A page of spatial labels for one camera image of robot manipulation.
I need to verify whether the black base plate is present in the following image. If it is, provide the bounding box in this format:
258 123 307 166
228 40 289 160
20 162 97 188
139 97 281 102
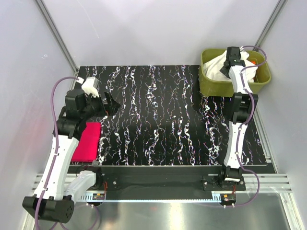
75 165 246 201

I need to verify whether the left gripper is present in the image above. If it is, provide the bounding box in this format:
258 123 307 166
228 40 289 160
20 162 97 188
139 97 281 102
81 91 120 120

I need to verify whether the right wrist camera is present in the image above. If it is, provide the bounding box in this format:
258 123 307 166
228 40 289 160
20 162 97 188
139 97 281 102
239 46 249 60

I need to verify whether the white printed t-shirt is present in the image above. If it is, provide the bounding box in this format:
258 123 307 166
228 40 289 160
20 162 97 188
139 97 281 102
203 50 258 82

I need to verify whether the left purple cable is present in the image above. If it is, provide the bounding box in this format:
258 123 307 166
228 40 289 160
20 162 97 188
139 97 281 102
33 76 101 230

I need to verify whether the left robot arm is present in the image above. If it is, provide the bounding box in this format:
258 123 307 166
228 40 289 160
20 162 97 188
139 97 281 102
22 89 120 223

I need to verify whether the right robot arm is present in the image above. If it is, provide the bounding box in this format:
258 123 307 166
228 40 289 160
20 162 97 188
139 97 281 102
217 46 258 190

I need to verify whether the folded pink t-shirt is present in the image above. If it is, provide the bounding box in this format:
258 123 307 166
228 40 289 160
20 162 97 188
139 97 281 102
71 122 101 162

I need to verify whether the olive green plastic bin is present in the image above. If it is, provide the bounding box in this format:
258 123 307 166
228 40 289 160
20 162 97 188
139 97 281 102
199 48 272 97

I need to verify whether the purple cable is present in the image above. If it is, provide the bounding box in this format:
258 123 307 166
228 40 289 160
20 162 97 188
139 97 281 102
191 45 268 207
33 76 101 230

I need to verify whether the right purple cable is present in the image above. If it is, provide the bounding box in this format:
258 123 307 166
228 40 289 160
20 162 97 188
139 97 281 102
191 45 268 207

